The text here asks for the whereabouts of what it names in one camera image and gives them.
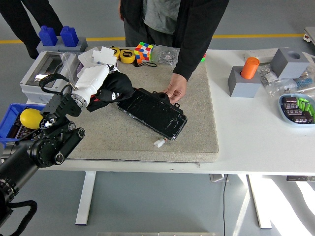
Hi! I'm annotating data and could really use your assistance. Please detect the person's left hand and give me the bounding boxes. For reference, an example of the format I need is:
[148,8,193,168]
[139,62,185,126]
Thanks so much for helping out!
[161,73,188,104]

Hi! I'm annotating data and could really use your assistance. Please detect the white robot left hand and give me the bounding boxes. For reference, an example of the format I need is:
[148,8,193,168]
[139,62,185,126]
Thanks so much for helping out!
[74,63,122,105]

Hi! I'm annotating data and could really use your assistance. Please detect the black rag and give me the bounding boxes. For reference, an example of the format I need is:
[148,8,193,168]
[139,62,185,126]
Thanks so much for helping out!
[86,72,135,113]

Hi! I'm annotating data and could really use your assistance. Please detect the black glossy panel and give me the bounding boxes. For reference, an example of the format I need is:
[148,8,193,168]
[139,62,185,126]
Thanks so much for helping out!
[117,88,188,141]

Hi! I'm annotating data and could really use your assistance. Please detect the purple tray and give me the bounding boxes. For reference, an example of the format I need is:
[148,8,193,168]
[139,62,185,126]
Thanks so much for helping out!
[76,61,119,78]

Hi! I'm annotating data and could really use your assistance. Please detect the white flat plate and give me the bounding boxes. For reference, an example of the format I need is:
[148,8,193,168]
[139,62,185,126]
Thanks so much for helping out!
[77,48,99,66]

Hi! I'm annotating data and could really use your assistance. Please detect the white plastic part stack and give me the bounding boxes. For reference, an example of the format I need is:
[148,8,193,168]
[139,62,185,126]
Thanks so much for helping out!
[91,46,118,67]

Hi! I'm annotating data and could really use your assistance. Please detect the grey block holder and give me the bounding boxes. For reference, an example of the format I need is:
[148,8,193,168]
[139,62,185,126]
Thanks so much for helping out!
[36,36,89,54]

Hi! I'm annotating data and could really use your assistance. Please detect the clear bag of screws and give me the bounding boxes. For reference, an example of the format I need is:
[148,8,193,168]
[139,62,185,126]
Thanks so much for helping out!
[150,45,181,66]

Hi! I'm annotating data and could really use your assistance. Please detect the blue plastic block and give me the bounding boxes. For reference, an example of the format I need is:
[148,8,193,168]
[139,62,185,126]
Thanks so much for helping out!
[38,25,59,47]
[60,25,79,47]

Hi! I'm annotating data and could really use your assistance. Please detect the colourful puzzle cube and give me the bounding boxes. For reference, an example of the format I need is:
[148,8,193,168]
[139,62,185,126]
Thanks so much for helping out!
[134,41,154,64]

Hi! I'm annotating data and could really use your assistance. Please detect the grey block holding cylinder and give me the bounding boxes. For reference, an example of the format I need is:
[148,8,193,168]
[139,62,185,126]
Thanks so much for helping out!
[227,65,262,98]

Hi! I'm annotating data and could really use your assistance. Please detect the orange cylinder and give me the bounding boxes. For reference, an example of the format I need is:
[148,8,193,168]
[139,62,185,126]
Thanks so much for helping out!
[240,57,260,80]

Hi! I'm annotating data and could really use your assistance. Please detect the person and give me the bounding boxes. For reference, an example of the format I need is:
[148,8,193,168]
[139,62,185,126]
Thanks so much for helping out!
[119,0,231,104]
[0,0,64,60]

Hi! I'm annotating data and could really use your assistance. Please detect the yellow lemon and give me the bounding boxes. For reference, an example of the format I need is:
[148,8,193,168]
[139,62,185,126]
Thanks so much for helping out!
[19,109,44,130]

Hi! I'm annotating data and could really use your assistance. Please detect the grey-brown mat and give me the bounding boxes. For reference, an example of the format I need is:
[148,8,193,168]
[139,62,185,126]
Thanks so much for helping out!
[54,46,219,163]

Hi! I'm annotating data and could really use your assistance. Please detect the blue plastic bin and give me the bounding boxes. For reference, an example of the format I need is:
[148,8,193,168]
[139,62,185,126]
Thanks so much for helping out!
[0,103,47,149]

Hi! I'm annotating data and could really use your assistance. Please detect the clear bag of metal parts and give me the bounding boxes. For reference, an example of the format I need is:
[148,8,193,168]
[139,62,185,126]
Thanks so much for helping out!
[257,62,298,98]

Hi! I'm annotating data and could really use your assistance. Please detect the light blue tray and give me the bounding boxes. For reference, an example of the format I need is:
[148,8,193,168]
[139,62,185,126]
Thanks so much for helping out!
[278,92,315,128]

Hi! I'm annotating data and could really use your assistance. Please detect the grey block with round hole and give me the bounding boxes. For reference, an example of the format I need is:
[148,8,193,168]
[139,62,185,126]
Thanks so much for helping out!
[270,48,310,79]

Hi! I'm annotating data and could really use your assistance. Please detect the white table leg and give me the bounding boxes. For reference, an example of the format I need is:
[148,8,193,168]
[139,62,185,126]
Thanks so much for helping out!
[75,171,96,226]
[247,174,273,229]

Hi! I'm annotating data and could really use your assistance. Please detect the clear bag of blue resistors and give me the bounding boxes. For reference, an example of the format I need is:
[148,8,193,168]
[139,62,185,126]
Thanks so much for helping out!
[294,71,315,93]

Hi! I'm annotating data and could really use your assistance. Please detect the black table control box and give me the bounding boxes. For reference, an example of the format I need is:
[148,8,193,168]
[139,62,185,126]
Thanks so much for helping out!
[286,175,315,182]

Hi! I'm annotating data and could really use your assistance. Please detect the yellow tape measure with strap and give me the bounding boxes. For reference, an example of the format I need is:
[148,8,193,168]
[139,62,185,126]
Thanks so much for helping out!
[119,48,158,68]

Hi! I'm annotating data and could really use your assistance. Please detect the white wire connector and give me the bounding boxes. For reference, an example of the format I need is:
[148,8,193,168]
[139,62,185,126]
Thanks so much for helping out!
[154,138,170,148]

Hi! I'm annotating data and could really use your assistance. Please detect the grey electrical enclosure box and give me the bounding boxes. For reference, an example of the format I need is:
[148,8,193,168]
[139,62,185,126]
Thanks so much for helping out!
[19,50,82,104]

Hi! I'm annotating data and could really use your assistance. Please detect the grey table bracket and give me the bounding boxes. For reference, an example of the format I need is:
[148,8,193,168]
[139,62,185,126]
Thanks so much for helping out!
[209,173,230,183]

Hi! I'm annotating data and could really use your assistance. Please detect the black hanging cable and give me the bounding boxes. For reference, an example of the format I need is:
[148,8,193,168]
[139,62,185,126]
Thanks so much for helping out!
[222,174,228,236]

